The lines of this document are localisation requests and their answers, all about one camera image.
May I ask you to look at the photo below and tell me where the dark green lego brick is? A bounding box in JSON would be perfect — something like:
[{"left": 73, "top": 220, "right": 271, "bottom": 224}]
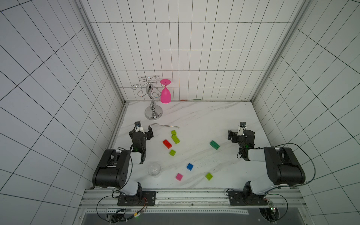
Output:
[{"left": 210, "top": 140, "right": 220, "bottom": 150}]

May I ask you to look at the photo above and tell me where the lime lego brick front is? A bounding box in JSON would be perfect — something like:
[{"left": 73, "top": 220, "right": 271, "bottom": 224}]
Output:
[{"left": 205, "top": 172, "right": 213, "bottom": 181}]

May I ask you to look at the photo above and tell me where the blue lego brick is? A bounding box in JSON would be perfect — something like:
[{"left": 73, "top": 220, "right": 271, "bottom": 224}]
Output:
[{"left": 187, "top": 163, "right": 194, "bottom": 171}]

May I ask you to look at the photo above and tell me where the pink lego brick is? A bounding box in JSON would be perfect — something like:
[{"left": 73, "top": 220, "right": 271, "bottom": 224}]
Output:
[{"left": 175, "top": 173, "right": 183, "bottom": 181}]

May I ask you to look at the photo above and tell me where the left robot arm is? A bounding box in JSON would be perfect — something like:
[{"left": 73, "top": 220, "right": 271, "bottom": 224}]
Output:
[{"left": 92, "top": 121, "right": 154, "bottom": 205}]

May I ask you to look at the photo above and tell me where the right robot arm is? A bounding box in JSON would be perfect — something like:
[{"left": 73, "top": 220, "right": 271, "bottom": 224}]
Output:
[{"left": 227, "top": 127, "right": 306, "bottom": 205}]

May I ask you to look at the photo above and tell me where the red lego brick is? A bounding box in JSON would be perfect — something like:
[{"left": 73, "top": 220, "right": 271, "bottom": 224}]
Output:
[{"left": 163, "top": 139, "right": 172, "bottom": 149}]

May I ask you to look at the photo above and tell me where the long lime lego brick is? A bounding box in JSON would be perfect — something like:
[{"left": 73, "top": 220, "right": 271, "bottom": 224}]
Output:
[{"left": 172, "top": 135, "right": 180, "bottom": 144}]

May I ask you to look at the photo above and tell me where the lime lego brick centre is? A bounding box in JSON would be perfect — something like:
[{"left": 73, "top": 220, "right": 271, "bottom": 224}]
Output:
[{"left": 169, "top": 150, "right": 176, "bottom": 156}]

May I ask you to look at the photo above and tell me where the clear glass cup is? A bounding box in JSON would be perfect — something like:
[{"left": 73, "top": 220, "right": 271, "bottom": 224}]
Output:
[{"left": 148, "top": 163, "right": 161, "bottom": 177}]

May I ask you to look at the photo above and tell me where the pink plastic wine glass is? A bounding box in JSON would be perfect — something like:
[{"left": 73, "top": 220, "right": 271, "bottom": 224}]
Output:
[{"left": 160, "top": 79, "right": 172, "bottom": 104}]

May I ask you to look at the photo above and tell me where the silver glass holder stand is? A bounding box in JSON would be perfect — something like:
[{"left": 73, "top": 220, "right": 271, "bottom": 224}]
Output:
[{"left": 131, "top": 76, "right": 163, "bottom": 120}]

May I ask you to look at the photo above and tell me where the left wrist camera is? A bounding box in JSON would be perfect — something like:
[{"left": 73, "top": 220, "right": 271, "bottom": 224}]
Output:
[{"left": 134, "top": 121, "right": 141, "bottom": 128}]

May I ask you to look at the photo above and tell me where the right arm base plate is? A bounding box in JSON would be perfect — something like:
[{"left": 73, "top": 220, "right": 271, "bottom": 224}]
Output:
[{"left": 226, "top": 189, "right": 268, "bottom": 206}]

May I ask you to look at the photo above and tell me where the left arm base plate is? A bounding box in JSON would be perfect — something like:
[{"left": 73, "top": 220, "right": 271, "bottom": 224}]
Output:
[{"left": 117, "top": 191, "right": 156, "bottom": 206}]

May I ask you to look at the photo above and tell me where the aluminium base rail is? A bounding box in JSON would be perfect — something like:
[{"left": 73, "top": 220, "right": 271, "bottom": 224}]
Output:
[{"left": 79, "top": 188, "right": 307, "bottom": 215}]

